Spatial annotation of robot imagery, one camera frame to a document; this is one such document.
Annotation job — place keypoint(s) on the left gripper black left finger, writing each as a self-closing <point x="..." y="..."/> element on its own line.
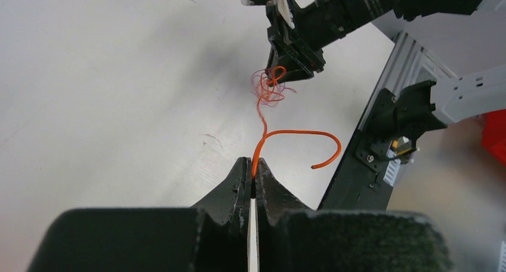
<point x="210" y="235"/>

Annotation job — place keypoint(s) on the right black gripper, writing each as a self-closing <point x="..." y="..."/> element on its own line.
<point x="297" y="48"/>

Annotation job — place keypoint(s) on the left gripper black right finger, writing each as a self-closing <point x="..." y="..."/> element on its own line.
<point x="293" y="237"/>

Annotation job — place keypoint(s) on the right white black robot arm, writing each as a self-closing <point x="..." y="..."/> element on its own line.
<point x="400" y="106"/>

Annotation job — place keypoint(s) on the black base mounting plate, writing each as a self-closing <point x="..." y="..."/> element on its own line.
<point x="358" y="182"/>

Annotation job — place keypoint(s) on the red plastic bin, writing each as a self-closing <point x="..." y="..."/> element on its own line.
<point x="493" y="135"/>

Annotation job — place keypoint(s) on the aluminium frame rail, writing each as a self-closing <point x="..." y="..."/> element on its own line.
<point x="409" y="63"/>

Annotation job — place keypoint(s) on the right white slotted cable duct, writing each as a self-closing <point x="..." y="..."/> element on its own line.
<point x="391" y="172"/>

